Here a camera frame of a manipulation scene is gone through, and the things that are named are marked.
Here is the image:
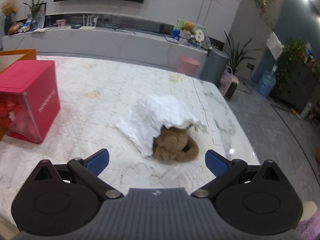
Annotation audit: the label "dark side cabinet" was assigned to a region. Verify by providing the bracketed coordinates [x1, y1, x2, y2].
[270, 60, 318, 113]

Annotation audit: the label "white fluffy towel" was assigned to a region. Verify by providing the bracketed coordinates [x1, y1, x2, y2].
[116, 95, 208, 157]

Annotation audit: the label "dried flowers in dark vase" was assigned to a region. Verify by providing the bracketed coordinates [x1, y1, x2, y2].
[1, 0, 17, 35]

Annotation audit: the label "blue water jug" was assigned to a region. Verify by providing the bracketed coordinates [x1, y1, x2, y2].
[255, 65, 277, 98]

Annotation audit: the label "green plant in glass vase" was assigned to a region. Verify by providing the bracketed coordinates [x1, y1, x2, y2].
[23, 0, 44, 31]

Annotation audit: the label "teddy bear on cabinet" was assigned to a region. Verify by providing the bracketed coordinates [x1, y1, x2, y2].
[180, 22, 194, 39]

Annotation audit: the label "pink waste bin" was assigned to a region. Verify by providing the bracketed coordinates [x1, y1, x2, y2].
[177, 55, 200, 76]

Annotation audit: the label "white marble tv cabinet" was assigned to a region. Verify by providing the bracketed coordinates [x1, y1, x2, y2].
[2, 28, 207, 68]

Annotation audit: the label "red gift box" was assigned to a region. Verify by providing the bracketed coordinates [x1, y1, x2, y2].
[1, 60, 60, 144]

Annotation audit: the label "green floor plant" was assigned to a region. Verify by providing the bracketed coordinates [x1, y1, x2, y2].
[224, 32, 262, 74]

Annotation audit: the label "white wifi router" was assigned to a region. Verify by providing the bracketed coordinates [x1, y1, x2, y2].
[79, 15, 99, 30]

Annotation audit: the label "pink space heater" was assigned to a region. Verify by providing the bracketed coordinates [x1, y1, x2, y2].
[220, 66, 239, 100]

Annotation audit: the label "grey pedal trash can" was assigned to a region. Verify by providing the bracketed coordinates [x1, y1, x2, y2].
[200, 49, 229, 86]

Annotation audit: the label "orange storage box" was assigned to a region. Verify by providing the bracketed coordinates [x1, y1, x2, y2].
[0, 49, 36, 73]

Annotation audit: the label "brown plush toy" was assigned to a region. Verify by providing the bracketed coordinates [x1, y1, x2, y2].
[153, 126, 199, 163]

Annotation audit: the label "hanging white paper calendar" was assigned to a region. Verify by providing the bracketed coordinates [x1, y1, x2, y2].
[266, 32, 284, 61]

